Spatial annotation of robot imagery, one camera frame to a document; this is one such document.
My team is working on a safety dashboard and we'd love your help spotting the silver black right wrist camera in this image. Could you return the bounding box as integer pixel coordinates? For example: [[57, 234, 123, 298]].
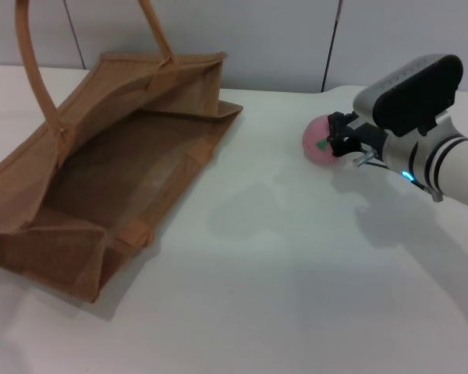
[[353, 54, 464, 137]]

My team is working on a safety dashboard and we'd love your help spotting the right wrist cable with plug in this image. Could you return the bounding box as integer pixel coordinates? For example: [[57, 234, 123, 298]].
[[364, 159, 446, 203]]

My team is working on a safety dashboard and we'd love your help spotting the brown jute handbag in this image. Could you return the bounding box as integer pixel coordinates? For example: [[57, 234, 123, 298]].
[[0, 0, 245, 305]]

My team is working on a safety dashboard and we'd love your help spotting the pink peach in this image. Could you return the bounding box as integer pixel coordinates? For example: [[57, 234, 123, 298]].
[[302, 115, 347, 167]]

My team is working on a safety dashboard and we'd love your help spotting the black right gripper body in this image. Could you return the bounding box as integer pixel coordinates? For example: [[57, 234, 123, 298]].
[[349, 121, 390, 156]]

